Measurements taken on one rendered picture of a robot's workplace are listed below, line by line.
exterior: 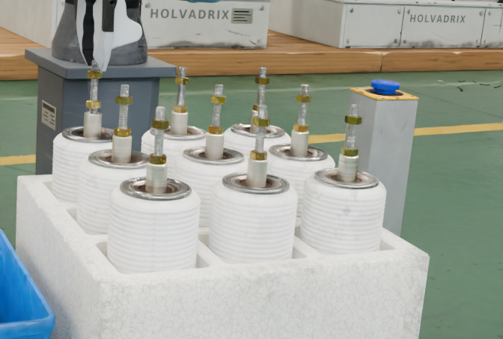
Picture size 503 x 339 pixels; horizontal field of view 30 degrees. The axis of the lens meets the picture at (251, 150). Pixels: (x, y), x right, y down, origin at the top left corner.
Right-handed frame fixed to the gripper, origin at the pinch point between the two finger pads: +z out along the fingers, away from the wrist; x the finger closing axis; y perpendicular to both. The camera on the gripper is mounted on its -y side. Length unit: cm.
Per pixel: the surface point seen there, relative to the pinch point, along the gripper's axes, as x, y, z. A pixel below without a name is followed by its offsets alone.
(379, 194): -31.0, 22.2, 10.6
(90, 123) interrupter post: -0.9, -0.1, 8.1
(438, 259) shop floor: -2, 65, 35
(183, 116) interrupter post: -2.7, 12.3, 7.4
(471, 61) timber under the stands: 158, 240, 32
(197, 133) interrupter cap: -3.3, 14.3, 9.7
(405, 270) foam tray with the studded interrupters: -34.9, 24.0, 18.7
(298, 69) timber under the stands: 160, 153, 34
